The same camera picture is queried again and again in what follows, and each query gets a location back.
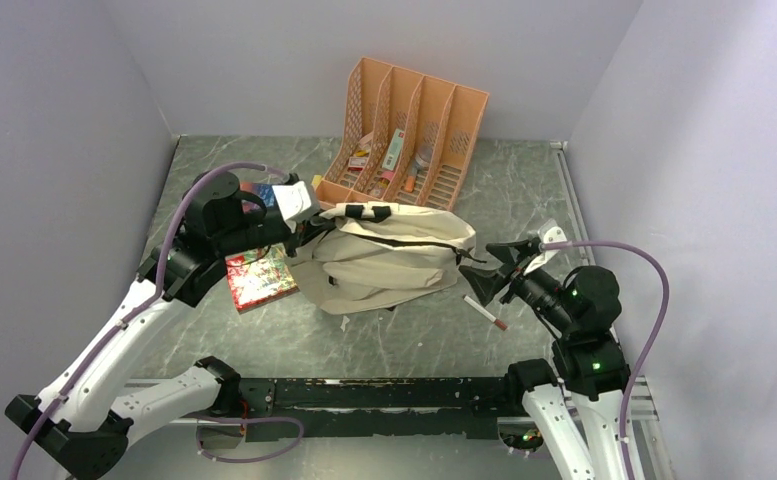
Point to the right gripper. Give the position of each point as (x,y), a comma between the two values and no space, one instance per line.
(486,285)

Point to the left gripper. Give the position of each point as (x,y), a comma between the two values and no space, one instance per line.
(304,230)

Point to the beige canvas backpack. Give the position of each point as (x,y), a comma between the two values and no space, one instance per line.
(381,255)

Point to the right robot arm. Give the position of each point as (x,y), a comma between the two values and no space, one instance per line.
(579,401)

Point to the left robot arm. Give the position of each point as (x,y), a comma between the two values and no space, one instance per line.
(82,420)

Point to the white red pen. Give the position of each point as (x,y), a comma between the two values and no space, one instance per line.
(485,313)

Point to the blue cover book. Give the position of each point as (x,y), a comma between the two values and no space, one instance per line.
(264,191)

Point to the red patterned book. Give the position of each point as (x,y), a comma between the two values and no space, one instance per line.
(259,276)

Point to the red white small box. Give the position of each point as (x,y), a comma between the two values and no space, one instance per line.
(359,158)

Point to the pink cartoon container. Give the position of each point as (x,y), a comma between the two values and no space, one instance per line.
(381,184)

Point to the green white box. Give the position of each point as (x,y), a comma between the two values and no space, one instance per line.
(393,152)

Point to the orange plastic file organizer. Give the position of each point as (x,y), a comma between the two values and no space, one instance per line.
(408,138)

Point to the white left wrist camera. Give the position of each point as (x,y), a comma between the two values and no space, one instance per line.
(297,203)

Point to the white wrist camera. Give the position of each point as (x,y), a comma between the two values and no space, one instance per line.
(549,233)
(297,203)

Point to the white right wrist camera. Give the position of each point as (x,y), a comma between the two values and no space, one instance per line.
(549,233)

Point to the orange handled tool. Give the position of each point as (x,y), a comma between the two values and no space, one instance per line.
(410,179)

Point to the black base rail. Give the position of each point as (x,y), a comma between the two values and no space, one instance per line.
(475,408)

